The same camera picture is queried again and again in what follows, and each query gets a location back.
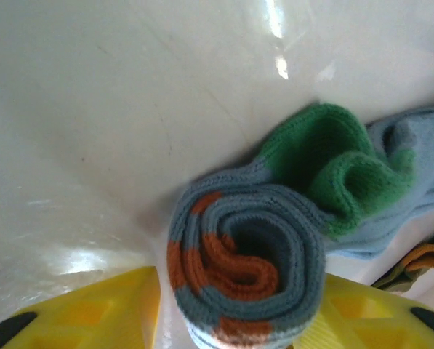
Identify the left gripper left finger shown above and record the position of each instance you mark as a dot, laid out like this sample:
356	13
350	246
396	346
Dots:
93	312

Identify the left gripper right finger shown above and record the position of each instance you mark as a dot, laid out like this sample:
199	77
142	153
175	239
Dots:
376	320

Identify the olive striped sock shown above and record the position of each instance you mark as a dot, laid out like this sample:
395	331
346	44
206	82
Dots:
420	261

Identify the grey-blue striped sock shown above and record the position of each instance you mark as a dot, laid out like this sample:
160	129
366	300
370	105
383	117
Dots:
296	225

